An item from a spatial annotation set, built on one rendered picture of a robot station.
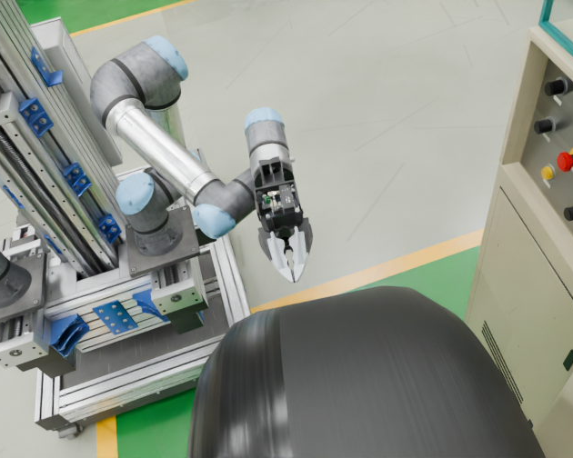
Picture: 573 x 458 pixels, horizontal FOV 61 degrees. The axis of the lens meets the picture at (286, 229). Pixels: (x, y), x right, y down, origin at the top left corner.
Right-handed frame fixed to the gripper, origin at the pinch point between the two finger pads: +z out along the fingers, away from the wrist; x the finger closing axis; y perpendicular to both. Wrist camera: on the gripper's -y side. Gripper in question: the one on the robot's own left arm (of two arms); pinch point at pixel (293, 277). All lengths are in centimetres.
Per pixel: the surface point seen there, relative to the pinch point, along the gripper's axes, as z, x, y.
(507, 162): -40, 59, -34
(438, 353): 24.9, 11.9, 25.9
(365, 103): -194, 59, -144
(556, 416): 28.4, 25.8, 7.5
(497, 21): -254, 170, -151
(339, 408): 28.0, 2.7, 27.4
